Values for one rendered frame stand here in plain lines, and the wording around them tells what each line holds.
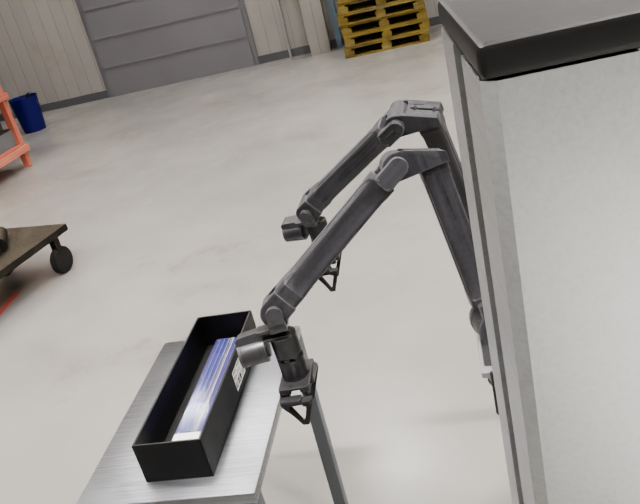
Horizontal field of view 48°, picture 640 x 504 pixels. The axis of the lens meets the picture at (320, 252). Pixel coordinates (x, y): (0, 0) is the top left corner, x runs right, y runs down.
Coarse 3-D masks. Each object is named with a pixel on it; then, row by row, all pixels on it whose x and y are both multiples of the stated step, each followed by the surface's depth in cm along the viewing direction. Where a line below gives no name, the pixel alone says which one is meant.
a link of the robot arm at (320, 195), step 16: (384, 128) 170; (400, 128) 168; (368, 144) 176; (384, 144) 171; (352, 160) 180; (368, 160) 179; (336, 176) 185; (352, 176) 184; (320, 192) 189; (336, 192) 188; (304, 208) 193; (320, 208) 192
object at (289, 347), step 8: (288, 328) 149; (264, 336) 149; (272, 336) 149; (280, 336) 148; (288, 336) 148; (296, 336) 149; (264, 344) 148; (272, 344) 149; (280, 344) 147; (288, 344) 148; (296, 344) 149; (280, 352) 148; (288, 352) 148; (296, 352) 149
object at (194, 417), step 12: (216, 348) 214; (228, 348) 212; (216, 360) 207; (228, 360) 206; (204, 372) 203; (216, 372) 202; (204, 384) 198; (216, 384) 196; (192, 396) 194; (204, 396) 192; (192, 408) 189; (204, 408) 188; (192, 420) 184; (204, 420) 183; (180, 432) 181; (192, 432) 179
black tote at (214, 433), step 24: (240, 312) 216; (192, 336) 212; (216, 336) 221; (192, 360) 210; (168, 384) 192; (192, 384) 205; (240, 384) 197; (168, 408) 190; (216, 408) 178; (144, 432) 175; (168, 432) 187; (216, 432) 175; (144, 456) 170; (168, 456) 169; (192, 456) 168; (216, 456) 173
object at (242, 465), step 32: (160, 352) 228; (160, 384) 211; (256, 384) 200; (128, 416) 200; (256, 416) 187; (320, 416) 234; (128, 448) 187; (224, 448) 178; (256, 448) 176; (320, 448) 240; (96, 480) 178; (128, 480) 176; (192, 480) 170; (224, 480) 168; (256, 480) 165
